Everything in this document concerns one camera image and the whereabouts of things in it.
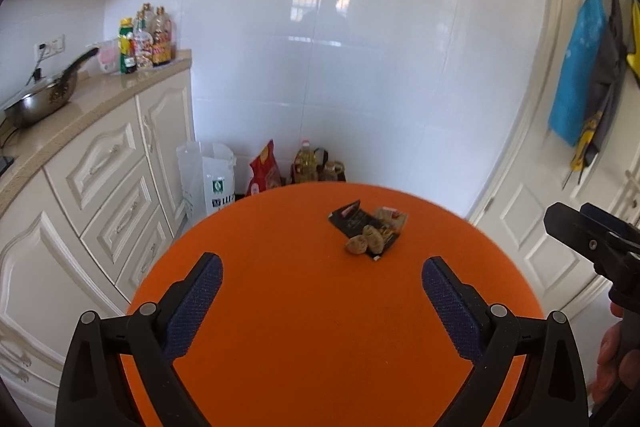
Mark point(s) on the white wall socket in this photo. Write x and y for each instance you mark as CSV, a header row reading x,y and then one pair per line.
x,y
50,46

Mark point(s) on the clear snack wrapper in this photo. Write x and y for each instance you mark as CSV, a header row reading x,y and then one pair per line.
x,y
392,217

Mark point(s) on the yellow cloth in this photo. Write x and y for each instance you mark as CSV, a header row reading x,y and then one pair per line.
x,y
635,47

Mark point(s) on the person's right hand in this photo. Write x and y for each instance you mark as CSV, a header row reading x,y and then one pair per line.
x,y
609,357

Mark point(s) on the yellow oil bottle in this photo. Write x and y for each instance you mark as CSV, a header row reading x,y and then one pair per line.
x,y
305,164

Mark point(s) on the red rice bag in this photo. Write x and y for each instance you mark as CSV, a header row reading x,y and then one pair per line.
x,y
264,172

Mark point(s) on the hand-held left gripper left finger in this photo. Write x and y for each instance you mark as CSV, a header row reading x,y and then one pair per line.
x,y
192,307

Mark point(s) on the black wrapper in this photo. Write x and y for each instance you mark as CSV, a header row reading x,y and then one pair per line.
x,y
347,217

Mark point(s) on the cream counter cabinet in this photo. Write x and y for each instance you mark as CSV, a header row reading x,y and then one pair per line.
x,y
100,167

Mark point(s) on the white plastic bag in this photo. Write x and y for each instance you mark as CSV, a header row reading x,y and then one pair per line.
x,y
210,182

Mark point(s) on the green yellow bottle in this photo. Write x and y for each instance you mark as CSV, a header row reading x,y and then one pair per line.
x,y
127,52

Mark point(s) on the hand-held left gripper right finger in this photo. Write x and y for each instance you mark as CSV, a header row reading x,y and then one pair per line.
x,y
450,307

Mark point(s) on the blue apron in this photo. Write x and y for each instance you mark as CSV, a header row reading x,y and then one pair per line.
x,y
575,72

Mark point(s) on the brown nut shell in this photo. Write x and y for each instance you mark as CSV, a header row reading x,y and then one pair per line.
x,y
356,245
373,237

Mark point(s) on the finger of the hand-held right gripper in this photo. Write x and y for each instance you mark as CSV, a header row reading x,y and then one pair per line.
x,y
565,222
605,218

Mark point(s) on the clear plastic jug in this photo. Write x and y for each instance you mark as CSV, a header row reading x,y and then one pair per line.
x,y
107,57

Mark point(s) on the black induction cooktop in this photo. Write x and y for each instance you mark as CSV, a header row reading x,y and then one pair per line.
x,y
6,164

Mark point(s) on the cream panel door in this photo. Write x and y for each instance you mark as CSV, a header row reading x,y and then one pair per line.
x,y
540,187

